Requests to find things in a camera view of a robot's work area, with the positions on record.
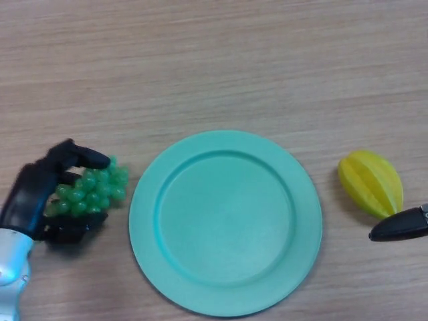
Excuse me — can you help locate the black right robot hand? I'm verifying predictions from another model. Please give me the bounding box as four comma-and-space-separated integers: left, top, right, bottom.
368, 204, 428, 242

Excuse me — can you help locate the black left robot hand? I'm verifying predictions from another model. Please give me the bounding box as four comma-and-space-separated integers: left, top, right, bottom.
0, 138, 112, 245

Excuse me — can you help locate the green grape bunch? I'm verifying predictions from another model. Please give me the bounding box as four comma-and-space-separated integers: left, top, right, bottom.
43, 154, 130, 219

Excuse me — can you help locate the teal round plate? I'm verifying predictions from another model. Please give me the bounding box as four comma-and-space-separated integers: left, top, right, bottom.
128, 130, 323, 317

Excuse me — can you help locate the yellow starfruit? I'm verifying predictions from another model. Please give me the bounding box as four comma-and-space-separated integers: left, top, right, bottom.
337, 150, 405, 220

